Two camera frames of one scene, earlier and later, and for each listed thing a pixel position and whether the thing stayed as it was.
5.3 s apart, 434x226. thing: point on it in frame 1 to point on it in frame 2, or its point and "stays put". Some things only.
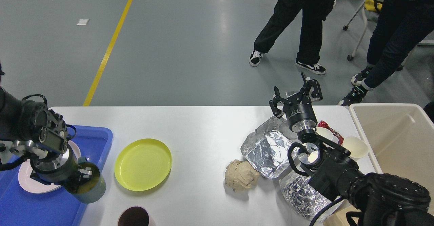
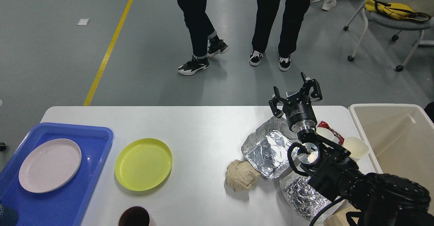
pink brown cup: (134, 215) stays put
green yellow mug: (90, 191) to (8, 217)
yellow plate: (142, 164) stays put
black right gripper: (300, 113) stays put
